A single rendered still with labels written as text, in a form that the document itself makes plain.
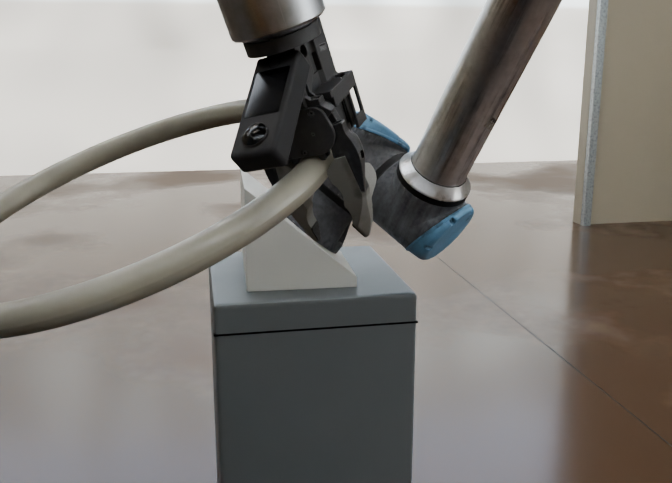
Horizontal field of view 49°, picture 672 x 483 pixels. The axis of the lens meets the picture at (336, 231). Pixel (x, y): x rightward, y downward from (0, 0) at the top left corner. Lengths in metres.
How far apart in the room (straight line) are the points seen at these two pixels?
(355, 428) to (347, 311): 0.25
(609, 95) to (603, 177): 0.64
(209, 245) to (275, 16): 0.20
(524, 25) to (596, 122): 4.88
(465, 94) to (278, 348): 0.59
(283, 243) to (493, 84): 0.50
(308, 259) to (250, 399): 0.30
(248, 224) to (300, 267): 0.85
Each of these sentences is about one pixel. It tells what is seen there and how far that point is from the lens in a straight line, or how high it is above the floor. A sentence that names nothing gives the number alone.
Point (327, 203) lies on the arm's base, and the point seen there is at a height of 1.01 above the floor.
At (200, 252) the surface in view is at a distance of 0.62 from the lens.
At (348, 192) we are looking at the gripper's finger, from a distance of 0.70.
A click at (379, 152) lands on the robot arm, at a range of 1.50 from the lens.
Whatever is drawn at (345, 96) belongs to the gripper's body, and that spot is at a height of 1.26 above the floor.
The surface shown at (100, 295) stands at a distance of 0.62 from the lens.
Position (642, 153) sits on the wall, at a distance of 6.43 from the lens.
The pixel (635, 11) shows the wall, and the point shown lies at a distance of 6.31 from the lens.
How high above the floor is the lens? 1.30
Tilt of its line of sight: 13 degrees down
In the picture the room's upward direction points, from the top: straight up
